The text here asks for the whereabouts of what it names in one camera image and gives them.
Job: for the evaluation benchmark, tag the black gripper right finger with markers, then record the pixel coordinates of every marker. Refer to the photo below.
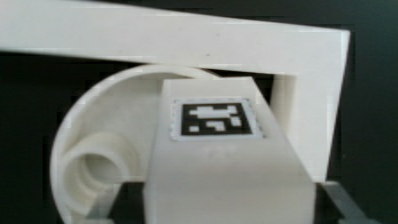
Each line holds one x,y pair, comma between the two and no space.
338,210

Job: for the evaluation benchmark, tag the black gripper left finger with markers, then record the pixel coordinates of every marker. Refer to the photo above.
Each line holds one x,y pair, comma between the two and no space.
118,207

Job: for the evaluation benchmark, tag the white round stool seat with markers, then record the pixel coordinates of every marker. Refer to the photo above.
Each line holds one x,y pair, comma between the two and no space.
104,140

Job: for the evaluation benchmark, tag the white stool leg with tag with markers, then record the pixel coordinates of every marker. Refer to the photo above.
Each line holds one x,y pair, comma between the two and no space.
227,176

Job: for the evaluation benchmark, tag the white U-shaped fence frame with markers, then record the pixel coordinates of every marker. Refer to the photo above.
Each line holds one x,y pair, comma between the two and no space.
134,34

